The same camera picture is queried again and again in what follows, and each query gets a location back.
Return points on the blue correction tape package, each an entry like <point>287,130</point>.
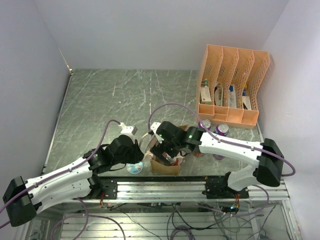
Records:
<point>134,169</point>

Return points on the orange plastic file organizer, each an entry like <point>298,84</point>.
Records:
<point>231,66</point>

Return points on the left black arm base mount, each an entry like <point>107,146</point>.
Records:
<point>109,190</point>

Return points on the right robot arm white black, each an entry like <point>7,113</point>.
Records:
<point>263,159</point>

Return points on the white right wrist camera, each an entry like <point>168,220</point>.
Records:
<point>154,129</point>

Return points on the white blue tube box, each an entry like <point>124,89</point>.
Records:
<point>232,97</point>

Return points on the purple Fanta can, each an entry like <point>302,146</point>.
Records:
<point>205,124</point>
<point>222,129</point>

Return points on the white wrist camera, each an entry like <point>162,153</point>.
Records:
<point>129,131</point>
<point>154,129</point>

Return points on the silver top soda can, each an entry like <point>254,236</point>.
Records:
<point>171,161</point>

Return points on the red cola can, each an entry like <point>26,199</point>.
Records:
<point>199,154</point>

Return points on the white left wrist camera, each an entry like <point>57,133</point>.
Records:
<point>129,131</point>

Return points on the canvas bag with rope handles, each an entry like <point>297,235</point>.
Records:
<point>159,167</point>

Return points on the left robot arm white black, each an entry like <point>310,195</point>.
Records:
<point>24,199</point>

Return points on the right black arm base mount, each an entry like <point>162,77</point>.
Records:
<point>216,187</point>

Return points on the white red box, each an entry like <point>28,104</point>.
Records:
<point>205,96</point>

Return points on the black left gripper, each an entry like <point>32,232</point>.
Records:
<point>137,153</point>

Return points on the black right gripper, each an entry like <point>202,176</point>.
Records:
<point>159,147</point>

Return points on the aluminium frame rail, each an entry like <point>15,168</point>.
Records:
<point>134,192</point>

